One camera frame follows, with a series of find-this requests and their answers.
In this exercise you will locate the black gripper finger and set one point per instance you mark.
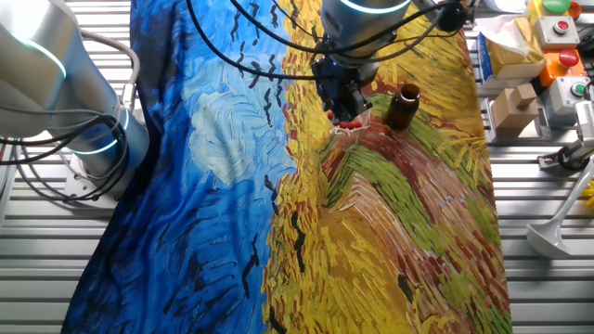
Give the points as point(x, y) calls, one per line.
point(333, 109)
point(359, 106)

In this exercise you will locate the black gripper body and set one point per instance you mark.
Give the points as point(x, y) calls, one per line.
point(336, 79)

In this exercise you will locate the clear dropper beaker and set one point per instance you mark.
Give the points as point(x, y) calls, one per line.
point(345, 139)

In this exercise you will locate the brown glass bottle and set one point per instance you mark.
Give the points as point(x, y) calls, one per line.
point(403, 109)

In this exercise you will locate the painted wheatfield print cloth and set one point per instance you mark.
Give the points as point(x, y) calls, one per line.
point(209, 185)

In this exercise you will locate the small cardboard box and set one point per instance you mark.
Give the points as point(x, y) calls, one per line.
point(508, 116)

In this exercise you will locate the tissue paper pack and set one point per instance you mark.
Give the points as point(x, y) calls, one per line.
point(510, 51)

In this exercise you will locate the small wooden block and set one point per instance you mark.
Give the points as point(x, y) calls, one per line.
point(524, 95)

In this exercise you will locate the orange box red button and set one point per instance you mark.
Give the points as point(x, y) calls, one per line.
point(564, 65)

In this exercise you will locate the grey box green button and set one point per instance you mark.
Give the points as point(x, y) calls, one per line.
point(568, 95)

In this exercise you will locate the grey box red button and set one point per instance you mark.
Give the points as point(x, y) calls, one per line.
point(557, 32)

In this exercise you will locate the yellow box green button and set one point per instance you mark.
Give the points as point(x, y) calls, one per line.
point(554, 4)

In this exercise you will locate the orange round knob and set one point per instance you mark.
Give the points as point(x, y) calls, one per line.
point(575, 9)

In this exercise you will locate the yellow plastic object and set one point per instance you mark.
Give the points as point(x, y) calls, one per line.
point(589, 195)

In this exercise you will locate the silver bracket with black connector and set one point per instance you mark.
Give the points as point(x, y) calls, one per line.
point(452, 16)

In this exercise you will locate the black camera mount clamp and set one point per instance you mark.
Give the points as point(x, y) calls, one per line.
point(566, 158)

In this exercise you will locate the silver depth camera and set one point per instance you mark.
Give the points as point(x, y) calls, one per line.
point(585, 120)

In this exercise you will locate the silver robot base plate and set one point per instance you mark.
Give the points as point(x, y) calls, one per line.
point(93, 190)

